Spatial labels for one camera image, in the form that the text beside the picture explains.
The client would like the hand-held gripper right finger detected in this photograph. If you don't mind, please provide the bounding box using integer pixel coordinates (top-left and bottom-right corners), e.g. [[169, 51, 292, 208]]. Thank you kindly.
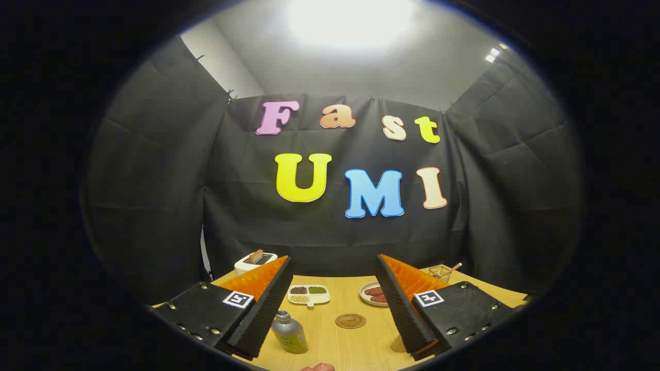
[[375, 254, 527, 361]]

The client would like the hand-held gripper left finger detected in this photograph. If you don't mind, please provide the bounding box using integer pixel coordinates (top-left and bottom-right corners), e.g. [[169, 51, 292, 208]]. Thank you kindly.
[[152, 255, 293, 361]]

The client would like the silver green juice bottle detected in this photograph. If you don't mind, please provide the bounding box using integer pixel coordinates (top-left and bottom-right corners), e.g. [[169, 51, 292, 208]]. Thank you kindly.
[[271, 310, 309, 355]]

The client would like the round brown coaster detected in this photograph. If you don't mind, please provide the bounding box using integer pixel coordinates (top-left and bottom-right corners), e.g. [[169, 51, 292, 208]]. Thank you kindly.
[[335, 313, 367, 329]]

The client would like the white round plate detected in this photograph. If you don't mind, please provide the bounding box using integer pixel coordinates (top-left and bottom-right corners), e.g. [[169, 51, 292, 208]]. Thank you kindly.
[[359, 281, 390, 308]]

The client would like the white divided dish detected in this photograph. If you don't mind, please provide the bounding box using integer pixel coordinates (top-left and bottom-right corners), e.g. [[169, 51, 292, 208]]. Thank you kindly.
[[288, 284, 331, 308]]

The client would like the white toaster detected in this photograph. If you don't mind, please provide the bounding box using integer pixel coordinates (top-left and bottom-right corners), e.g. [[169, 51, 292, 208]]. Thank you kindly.
[[234, 251, 278, 276]]

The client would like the wooden table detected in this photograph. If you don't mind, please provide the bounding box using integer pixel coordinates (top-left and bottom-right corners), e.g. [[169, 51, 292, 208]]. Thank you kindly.
[[152, 265, 529, 371]]

